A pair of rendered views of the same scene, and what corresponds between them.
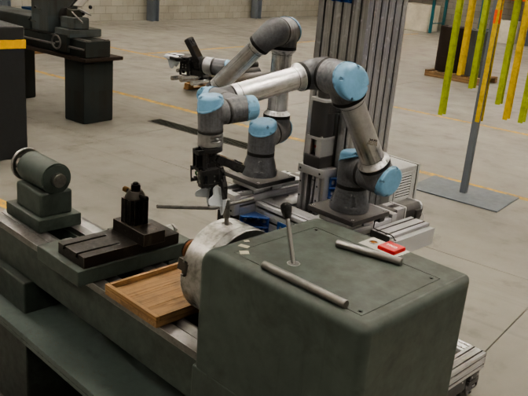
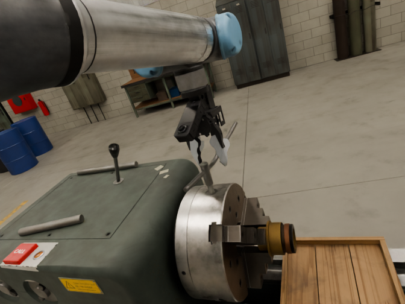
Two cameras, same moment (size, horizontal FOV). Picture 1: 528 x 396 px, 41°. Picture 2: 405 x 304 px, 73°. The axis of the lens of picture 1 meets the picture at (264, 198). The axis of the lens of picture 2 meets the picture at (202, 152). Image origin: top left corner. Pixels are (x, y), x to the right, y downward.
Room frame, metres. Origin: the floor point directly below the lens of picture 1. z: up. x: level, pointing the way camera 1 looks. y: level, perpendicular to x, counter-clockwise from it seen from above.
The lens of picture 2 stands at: (2.66, -0.08, 1.63)
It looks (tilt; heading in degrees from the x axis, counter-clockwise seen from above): 24 degrees down; 161
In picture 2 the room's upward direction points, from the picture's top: 19 degrees counter-clockwise
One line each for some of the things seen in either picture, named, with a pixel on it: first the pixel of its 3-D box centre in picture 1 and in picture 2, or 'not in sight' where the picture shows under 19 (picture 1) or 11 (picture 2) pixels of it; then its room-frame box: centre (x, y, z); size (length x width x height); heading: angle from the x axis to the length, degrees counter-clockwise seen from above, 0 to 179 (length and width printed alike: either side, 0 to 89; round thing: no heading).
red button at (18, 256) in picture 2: (391, 248); (21, 254); (1.91, -0.38, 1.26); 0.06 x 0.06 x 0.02; 46
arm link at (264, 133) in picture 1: (262, 134); not in sight; (2.88, 0.03, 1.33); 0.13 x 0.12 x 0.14; 157
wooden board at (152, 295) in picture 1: (171, 291); (337, 290); (2.26, 0.30, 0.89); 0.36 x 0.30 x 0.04; 136
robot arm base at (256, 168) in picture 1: (259, 162); not in sight; (2.87, 0.03, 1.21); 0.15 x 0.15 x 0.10
